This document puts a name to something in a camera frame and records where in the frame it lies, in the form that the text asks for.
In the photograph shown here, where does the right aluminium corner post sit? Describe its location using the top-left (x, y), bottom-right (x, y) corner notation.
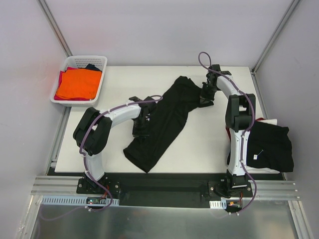
top-left (251, 0), bottom-right (302, 76)

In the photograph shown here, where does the left aluminium corner post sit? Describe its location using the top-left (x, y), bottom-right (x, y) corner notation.
top-left (36, 0), bottom-right (73, 57)

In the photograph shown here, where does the left white cable duct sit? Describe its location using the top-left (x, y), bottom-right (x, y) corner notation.
top-left (41, 196), bottom-right (120, 207)

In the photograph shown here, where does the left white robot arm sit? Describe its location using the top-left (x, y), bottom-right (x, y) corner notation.
top-left (73, 95), bottom-right (162, 194)

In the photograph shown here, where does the aluminium corner post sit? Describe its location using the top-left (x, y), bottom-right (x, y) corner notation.
top-left (251, 0), bottom-right (302, 76)
top-left (36, 0), bottom-right (73, 57)

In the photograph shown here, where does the black t shirt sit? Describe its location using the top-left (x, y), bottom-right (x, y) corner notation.
top-left (123, 76), bottom-right (213, 173)
top-left (246, 119), bottom-right (294, 172)

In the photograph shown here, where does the white cable duct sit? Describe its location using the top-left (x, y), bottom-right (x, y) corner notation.
top-left (209, 199), bottom-right (227, 210)
top-left (41, 196), bottom-right (120, 207)

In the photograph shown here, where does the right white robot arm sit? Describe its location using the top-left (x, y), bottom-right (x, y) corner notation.
top-left (199, 64), bottom-right (256, 198)

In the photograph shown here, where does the white plastic laundry basket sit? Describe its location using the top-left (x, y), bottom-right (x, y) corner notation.
top-left (50, 55), bottom-right (107, 107)

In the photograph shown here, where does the orange t shirt in basket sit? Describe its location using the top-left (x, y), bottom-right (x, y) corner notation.
top-left (56, 69), bottom-right (102, 100)

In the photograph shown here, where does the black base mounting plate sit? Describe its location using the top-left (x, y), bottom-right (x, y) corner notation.
top-left (76, 172), bottom-right (259, 207)

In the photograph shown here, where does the navy t shirt in basket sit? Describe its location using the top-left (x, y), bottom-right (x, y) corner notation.
top-left (85, 64), bottom-right (102, 72)

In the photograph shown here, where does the right white cable duct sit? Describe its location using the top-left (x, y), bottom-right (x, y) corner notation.
top-left (209, 199), bottom-right (227, 210)

